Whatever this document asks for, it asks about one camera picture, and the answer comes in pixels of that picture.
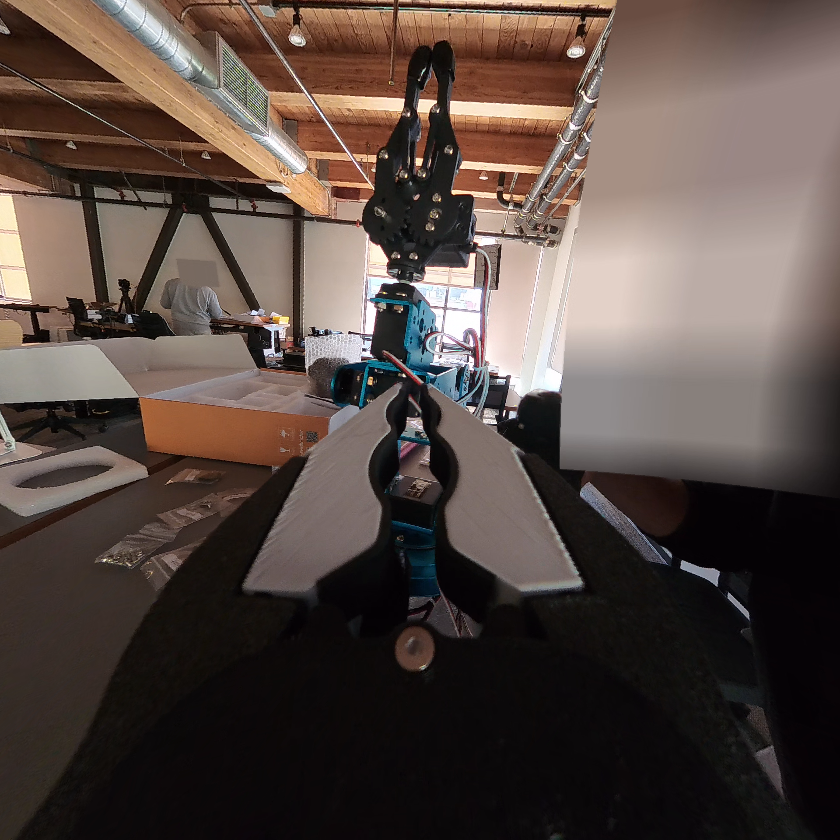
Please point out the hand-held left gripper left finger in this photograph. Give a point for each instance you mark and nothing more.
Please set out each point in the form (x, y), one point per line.
(315, 512)

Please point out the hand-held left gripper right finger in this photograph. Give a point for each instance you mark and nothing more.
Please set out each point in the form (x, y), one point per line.
(499, 518)

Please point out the blue and black toy robot arm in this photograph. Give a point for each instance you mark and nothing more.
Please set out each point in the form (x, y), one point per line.
(407, 210)

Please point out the orange cardboard box white lid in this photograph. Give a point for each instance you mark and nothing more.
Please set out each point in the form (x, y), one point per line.
(216, 426)

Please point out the bubble wrap pouch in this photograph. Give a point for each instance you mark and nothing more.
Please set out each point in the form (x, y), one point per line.
(331, 367)

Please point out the group of small parts bags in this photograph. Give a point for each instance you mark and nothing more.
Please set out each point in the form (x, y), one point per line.
(131, 548)

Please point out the black office chair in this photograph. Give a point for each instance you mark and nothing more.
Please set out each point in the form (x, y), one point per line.
(49, 420)

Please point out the white metal stand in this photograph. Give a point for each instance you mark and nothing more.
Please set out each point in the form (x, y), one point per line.
(19, 449)

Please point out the person's dark shirt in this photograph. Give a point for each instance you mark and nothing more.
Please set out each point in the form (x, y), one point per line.
(800, 656)

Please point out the metal ceiling pipes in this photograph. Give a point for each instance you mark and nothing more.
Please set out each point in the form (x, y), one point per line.
(558, 151)

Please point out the thin ceiling rod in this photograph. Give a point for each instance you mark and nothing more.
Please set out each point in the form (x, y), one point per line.
(308, 98)

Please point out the ceiling track spot lamp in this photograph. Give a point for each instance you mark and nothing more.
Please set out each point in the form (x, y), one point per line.
(296, 33)
(576, 44)

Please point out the white foam frame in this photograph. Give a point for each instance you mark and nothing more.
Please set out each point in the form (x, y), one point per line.
(128, 469)

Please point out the camera tripod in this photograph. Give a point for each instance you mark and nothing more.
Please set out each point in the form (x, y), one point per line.
(124, 295)

